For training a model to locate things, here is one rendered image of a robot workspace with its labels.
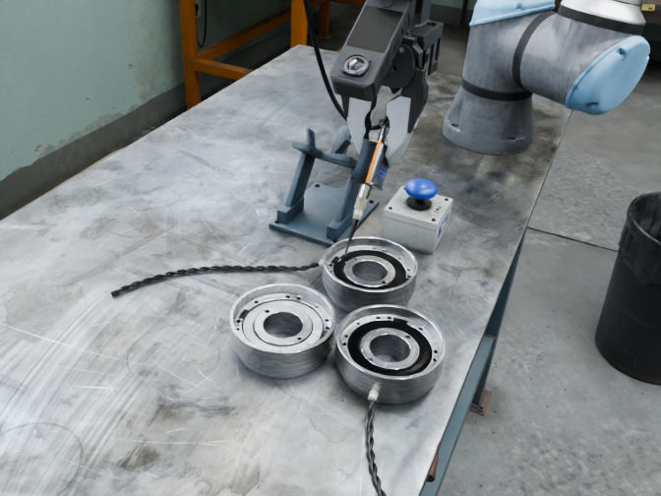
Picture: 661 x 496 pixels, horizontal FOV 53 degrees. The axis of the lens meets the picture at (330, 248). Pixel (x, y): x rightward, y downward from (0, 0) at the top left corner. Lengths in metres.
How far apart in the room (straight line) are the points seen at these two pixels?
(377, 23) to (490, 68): 0.42
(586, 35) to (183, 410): 0.70
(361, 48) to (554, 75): 0.41
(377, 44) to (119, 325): 0.38
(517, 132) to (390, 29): 0.49
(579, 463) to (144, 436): 1.28
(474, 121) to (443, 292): 0.40
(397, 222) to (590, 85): 0.33
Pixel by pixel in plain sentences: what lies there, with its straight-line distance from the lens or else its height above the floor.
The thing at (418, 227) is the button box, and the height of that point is 0.83.
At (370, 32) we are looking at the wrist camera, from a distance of 0.67.
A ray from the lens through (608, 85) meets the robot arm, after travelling 0.99.
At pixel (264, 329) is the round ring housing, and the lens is 0.68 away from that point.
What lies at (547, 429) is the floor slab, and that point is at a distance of 1.78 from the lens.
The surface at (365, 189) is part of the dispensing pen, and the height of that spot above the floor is 0.90.
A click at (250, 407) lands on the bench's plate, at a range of 0.63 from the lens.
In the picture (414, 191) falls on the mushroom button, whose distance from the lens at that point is 0.82.
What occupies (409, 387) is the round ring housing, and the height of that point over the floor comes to 0.83.
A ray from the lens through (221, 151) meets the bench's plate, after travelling 1.05.
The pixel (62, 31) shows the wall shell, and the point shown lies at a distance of 2.62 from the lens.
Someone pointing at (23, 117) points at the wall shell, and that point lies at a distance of 2.54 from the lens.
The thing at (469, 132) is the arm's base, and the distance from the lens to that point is 1.11.
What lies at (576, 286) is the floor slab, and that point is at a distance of 2.28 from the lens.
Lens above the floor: 1.27
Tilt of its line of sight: 35 degrees down
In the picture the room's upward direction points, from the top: 4 degrees clockwise
